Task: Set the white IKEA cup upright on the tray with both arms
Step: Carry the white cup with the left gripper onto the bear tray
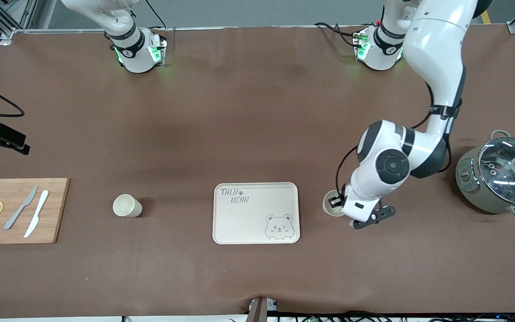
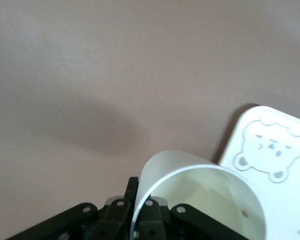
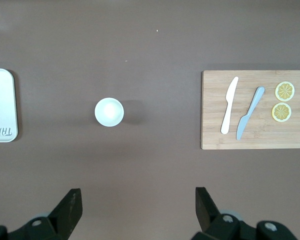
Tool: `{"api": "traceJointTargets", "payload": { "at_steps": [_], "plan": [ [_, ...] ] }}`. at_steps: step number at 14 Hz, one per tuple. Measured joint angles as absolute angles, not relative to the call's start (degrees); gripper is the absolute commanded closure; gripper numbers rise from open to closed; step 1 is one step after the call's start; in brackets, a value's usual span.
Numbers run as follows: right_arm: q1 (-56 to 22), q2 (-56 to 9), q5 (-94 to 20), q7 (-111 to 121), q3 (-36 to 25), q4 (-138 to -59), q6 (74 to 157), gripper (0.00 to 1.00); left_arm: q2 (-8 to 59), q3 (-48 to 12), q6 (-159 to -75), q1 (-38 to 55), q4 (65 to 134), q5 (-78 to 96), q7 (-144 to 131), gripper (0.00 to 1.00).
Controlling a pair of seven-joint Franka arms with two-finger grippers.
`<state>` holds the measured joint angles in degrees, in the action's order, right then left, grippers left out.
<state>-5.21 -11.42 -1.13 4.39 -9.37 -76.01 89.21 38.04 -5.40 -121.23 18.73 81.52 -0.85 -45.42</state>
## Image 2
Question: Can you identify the brown table mat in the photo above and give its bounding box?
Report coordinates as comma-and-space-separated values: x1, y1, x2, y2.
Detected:
0, 0, 300, 240

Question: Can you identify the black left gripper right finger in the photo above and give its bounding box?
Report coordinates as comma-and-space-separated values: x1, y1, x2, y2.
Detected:
136, 197, 250, 240

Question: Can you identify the white plastic cup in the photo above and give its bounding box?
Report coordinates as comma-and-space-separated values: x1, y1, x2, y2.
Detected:
130, 149, 269, 240

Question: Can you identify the cream bear print tray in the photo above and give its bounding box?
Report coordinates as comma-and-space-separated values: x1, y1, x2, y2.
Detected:
217, 105, 300, 240

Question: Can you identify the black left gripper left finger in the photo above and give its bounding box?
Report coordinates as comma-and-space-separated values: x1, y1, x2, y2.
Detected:
4, 176, 141, 240

